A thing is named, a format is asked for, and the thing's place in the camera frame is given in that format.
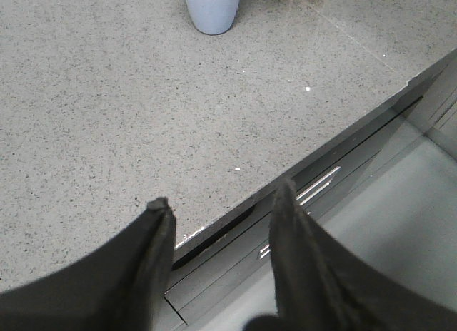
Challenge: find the silver drawer handle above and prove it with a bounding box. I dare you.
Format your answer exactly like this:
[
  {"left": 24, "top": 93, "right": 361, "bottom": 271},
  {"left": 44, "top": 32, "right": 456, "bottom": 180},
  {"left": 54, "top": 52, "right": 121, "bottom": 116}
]
[{"left": 257, "top": 165, "right": 341, "bottom": 260}]

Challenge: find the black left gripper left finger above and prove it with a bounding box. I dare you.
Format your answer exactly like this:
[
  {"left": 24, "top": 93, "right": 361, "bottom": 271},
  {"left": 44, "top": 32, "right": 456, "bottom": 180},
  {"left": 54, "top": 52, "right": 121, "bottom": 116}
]
[{"left": 1, "top": 197, "right": 176, "bottom": 330}]

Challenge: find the grey drawer cabinet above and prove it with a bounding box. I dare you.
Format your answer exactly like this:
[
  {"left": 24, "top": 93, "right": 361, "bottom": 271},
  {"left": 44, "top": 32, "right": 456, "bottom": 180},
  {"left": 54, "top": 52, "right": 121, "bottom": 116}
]
[{"left": 163, "top": 95, "right": 457, "bottom": 331}]

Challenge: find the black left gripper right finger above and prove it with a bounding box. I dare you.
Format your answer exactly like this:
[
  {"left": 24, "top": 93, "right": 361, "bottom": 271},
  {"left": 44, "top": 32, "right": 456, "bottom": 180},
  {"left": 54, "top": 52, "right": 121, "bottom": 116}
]
[{"left": 246, "top": 180, "right": 456, "bottom": 330}]

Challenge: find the blue plastic cup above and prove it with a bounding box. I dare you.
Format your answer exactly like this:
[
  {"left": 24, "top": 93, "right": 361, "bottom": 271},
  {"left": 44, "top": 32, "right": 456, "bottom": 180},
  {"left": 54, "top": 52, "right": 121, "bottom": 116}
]
[{"left": 185, "top": 0, "right": 240, "bottom": 35}]

